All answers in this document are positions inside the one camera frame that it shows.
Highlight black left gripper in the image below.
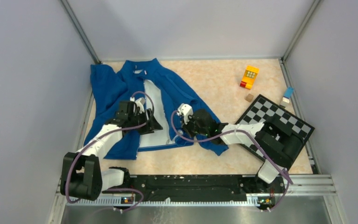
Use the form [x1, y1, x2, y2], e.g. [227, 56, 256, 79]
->
[129, 108, 163, 135]

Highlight black white checkerboard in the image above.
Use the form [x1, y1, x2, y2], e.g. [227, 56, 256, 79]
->
[236, 95, 315, 169]

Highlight small brown wooden cube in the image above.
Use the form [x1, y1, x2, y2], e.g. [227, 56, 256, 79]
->
[245, 94, 254, 103]

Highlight yellow red toy block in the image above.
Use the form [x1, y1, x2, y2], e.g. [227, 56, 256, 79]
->
[240, 65, 260, 90]

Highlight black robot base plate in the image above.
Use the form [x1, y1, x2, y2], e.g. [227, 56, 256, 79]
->
[120, 175, 284, 202]

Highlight blue zip jacket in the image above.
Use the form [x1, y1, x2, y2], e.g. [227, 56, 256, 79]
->
[84, 58, 220, 160]

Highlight aluminium frame rail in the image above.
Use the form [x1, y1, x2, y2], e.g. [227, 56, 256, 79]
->
[74, 175, 336, 209]

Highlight blue white small block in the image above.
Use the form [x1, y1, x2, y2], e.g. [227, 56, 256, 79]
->
[280, 87, 294, 107]

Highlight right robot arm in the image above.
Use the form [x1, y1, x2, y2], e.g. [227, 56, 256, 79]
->
[175, 104, 304, 192]

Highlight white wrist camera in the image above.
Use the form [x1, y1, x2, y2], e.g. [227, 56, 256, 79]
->
[130, 97, 146, 114]
[177, 103, 193, 117]

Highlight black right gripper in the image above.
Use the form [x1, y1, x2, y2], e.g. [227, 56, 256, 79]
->
[181, 113, 209, 138]

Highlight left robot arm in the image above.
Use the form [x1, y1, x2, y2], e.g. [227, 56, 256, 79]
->
[60, 97, 163, 201]

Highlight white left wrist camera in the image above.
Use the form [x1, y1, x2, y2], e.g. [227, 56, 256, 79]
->
[130, 97, 146, 114]

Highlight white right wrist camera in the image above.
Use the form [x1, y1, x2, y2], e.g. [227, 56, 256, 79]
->
[177, 103, 193, 117]

